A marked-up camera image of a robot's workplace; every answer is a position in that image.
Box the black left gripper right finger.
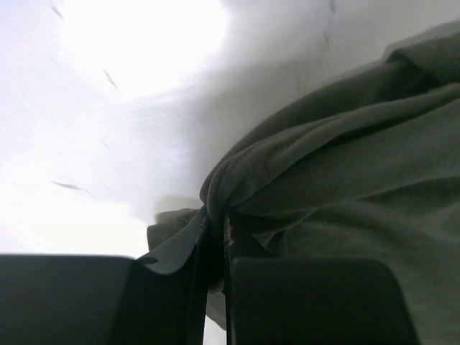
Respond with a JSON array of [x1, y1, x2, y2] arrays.
[[223, 212, 420, 344]]

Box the olive green shorts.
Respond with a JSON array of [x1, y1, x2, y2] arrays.
[[147, 22, 459, 344]]

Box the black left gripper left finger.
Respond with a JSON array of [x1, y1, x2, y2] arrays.
[[1, 209, 208, 344]]

